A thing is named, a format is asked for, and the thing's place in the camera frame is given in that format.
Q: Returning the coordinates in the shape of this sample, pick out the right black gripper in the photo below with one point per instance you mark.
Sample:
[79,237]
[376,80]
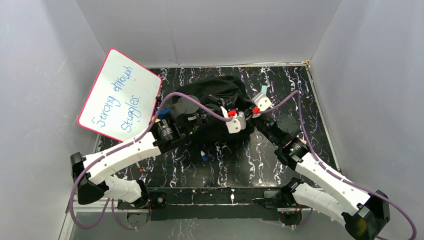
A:
[252,119]

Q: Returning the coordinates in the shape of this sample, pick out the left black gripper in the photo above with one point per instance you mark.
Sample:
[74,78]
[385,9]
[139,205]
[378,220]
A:
[216,118]

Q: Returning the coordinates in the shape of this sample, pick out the black student backpack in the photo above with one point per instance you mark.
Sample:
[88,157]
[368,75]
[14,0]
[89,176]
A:
[215,92]

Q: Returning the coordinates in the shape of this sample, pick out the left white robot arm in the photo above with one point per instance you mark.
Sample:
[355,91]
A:
[179,118]

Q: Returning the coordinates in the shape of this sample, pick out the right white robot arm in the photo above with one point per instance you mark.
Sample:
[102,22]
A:
[362,214]

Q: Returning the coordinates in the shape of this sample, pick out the small blue white bottle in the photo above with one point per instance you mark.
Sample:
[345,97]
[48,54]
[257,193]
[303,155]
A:
[204,156]

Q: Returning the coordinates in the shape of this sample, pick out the light blue eraser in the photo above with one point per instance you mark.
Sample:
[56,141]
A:
[264,89]

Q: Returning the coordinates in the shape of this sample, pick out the blue stapler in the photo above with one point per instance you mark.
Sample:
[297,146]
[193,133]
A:
[163,113]

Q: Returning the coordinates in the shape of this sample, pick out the orange marker pen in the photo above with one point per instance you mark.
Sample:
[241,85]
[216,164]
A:
[140,168]

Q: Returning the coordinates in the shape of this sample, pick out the pink-framed whiteboard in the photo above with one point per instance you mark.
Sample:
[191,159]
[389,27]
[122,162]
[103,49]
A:
[122,99]

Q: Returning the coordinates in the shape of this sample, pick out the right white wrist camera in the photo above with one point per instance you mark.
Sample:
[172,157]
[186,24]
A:
[261,103]

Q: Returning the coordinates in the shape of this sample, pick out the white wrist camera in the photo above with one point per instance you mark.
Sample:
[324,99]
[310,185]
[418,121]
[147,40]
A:
[261,103]
[235,120]

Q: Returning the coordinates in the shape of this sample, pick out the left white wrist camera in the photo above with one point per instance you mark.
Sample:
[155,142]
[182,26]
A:
[235,120]

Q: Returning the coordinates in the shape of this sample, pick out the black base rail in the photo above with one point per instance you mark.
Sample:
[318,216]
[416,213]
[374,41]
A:
[218,202]

